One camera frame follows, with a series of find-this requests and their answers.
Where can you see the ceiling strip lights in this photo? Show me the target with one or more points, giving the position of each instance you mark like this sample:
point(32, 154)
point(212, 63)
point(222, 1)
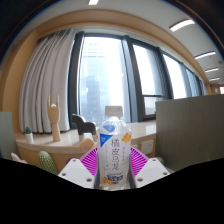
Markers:
point(181, 25)

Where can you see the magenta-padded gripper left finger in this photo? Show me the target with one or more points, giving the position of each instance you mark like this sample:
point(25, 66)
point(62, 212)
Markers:
point(75, 171)

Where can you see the tall green cactus ornament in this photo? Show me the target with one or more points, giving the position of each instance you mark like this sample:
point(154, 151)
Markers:
point(46, 161)

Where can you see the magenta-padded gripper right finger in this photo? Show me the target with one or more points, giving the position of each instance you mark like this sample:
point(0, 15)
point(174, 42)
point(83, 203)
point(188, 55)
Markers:
point(151, 170)

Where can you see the small plant in white pot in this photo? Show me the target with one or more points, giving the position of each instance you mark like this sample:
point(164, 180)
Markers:
point(29, 137)

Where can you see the grey-green desk partition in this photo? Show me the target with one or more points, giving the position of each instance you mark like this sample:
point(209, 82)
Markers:
point(8, 133)
point(190, 133)

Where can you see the grey pleated curtain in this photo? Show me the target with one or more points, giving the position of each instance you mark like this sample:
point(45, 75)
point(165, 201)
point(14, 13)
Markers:
point(46, 83)

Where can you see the wooden hand model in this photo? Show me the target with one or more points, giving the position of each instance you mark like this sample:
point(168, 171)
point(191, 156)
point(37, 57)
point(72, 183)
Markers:
point(54, 115)

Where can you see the white wall socket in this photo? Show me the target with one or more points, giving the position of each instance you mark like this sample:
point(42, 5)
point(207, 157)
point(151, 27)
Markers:
point(147, 146)

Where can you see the clear plastic drink bottle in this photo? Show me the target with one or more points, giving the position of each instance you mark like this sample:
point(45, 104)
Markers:
point(114, 150)

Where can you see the dark-framed window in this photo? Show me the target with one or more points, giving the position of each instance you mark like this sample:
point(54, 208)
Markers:
point(100, 76)

